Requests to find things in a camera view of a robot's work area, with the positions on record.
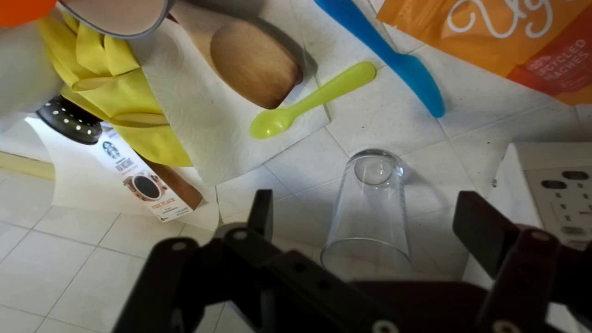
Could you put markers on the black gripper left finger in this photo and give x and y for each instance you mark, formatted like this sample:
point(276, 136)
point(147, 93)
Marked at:
point(275, 291)

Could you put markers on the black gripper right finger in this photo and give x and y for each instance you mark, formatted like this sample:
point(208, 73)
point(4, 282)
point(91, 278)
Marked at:
point(532, 269)

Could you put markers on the yellow spoon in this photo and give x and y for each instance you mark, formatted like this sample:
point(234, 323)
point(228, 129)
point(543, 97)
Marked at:
point(275, 123)

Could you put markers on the orange spoon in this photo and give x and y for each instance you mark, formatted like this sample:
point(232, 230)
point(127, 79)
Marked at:
point(23, 12)

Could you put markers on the white microwave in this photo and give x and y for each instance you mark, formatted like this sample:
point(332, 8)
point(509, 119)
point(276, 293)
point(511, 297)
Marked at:
point(548, 186)

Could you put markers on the coffee carton box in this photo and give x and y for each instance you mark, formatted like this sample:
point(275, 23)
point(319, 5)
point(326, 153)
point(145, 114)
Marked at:
point(158, 188)

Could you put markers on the clear drinking glass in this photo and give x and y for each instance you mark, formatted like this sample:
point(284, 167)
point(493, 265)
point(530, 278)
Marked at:
point(369, 225)

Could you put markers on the wooden spatula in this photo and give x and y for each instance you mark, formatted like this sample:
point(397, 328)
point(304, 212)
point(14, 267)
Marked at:
point(245, 56)

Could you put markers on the orange paper bag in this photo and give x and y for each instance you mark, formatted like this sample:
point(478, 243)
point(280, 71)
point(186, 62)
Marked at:
point(545, 45)

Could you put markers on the blue plastic knife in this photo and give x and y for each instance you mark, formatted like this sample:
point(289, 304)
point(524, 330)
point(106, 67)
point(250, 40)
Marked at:
point(408, 67)

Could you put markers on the black perforated shaker lid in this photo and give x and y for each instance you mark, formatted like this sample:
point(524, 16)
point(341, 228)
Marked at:
point(71, 121)

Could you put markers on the yellow rubber glove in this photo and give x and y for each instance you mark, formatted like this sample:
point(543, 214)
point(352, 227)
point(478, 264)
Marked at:
point(102, 77)

